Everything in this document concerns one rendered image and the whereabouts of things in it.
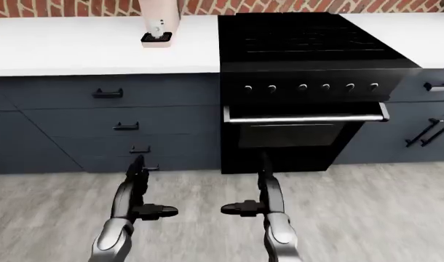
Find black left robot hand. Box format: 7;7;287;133
111;154;180;222

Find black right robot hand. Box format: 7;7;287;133
220;151;285;218

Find white mug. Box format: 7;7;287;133
151;18;168;38

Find beige coffee machine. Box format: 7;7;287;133
139;0;182;49

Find dark blue drawer front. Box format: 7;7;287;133
23;106;221;138
49;134;221;159
82;156;221;173
2;75;221;109

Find black freestanding oven range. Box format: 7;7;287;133
217;12;424;175

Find black drip tray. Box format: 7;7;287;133
140;31;173;45

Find black stove burner grate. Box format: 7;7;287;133
242;24;386;54

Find silver oven door handle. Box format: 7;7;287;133
223;102;391;124

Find black cabinet door handle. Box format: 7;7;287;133
420;117;444;148
405;117;444;148

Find black and silver drawer handle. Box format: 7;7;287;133
423;81;444;93

